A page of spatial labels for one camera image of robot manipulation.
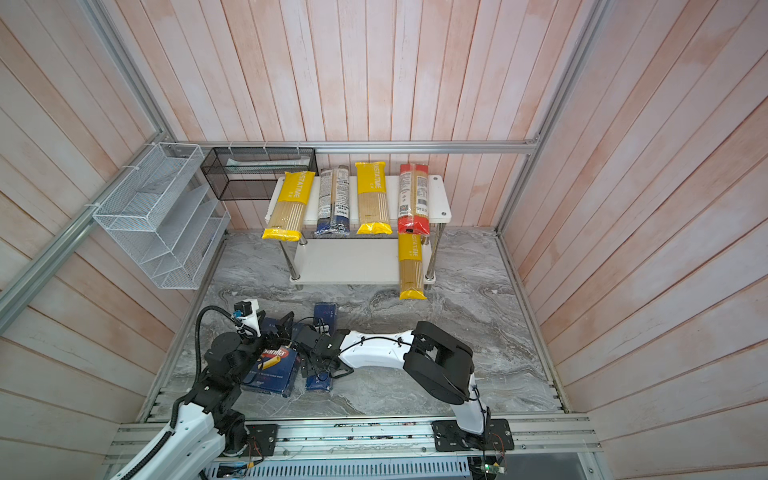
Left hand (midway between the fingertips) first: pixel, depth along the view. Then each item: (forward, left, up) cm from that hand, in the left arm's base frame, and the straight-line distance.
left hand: (280, 317), depth 80 cm
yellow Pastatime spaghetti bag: (+22, -38, -5) cm, 44 cm away
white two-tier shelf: (+26, -22, -6) cm, 34 cm away
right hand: (-9, -9, -13) cm, 18 cm away
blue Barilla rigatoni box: (-12, +1, -7) cm, 14 cm away
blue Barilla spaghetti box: (+6, -10, -12) cm, 17 cm away
